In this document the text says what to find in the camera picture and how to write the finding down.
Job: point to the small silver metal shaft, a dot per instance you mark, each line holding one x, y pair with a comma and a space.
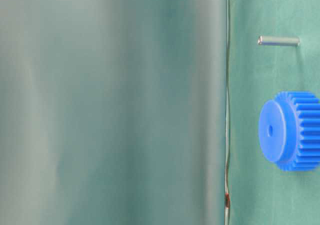
278, 41

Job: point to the blue plastic gear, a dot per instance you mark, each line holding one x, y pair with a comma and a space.
289, 131

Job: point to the green table cloth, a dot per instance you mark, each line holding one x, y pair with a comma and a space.
260, 193

